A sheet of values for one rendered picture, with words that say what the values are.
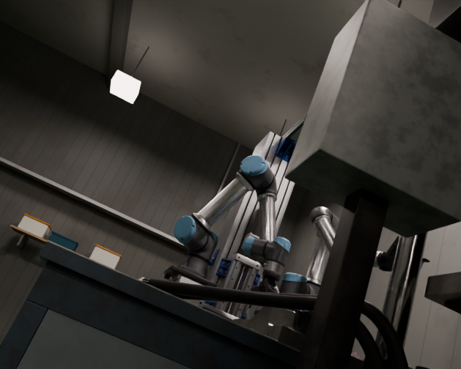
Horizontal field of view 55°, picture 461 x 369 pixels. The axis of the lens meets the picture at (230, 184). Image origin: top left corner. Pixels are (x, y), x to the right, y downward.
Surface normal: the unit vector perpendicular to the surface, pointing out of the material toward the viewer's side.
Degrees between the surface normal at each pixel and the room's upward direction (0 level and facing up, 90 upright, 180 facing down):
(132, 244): 90
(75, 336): 90
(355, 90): 90
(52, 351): 90
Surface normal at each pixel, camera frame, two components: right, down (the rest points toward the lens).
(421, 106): 0.28, -0.30
